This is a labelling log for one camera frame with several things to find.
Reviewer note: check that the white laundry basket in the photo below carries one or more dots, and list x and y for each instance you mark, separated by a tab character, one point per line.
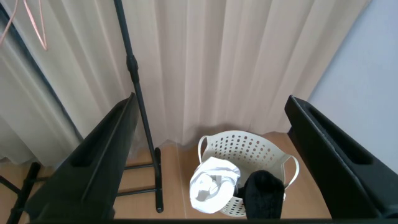
248	146

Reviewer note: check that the beige curtain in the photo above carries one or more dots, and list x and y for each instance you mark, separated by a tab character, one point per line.
25	124
217	62

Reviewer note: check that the black garment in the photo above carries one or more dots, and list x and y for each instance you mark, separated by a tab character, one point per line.
262	196

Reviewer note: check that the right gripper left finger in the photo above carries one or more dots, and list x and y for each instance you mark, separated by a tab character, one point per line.
62	193

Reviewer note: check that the white garment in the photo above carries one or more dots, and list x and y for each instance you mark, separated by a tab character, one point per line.
214	186

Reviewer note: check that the black clothes rack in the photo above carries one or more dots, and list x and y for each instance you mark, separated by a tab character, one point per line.
132	65

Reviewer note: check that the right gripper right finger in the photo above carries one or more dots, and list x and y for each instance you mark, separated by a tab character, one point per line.
329	174

